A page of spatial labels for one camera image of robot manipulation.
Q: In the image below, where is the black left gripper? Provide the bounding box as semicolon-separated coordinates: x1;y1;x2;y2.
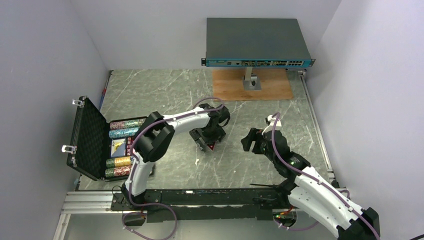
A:
190;125;226;152

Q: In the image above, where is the red triangular all-in marker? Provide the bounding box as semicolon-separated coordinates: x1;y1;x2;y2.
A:
206;142;216;151

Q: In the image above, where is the black aluminium poker case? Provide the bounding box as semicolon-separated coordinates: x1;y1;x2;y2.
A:
61;96;146;182

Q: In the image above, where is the red playing card deck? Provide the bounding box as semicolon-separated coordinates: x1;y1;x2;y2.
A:
110;137;133;158

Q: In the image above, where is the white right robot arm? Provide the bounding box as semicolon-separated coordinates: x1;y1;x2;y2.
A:
241;128;380;240

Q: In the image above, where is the wooden board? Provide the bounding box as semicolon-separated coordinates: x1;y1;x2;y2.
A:
212;68;294;101

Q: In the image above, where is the green purple chip row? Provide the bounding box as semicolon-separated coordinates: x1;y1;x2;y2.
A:
109;118;145;130

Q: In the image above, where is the blue grey chip row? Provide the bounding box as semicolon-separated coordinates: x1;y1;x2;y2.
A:
108;127;139;139

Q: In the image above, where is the red chip row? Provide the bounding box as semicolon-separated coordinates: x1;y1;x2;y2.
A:
105;165;131;179

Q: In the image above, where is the yellow blue chip row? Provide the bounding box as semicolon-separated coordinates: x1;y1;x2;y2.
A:
105;156;134;169

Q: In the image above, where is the grey metal stand bracket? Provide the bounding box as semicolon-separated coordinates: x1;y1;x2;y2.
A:
242;66;262;91

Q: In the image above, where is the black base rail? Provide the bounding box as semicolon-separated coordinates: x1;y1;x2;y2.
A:
110;183;296;223

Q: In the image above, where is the teal network switch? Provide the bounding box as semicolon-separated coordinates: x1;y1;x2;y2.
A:
201;17;315;69

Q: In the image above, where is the aluminium frame extrusion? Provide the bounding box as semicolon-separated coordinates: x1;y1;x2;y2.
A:
53;191;113;240

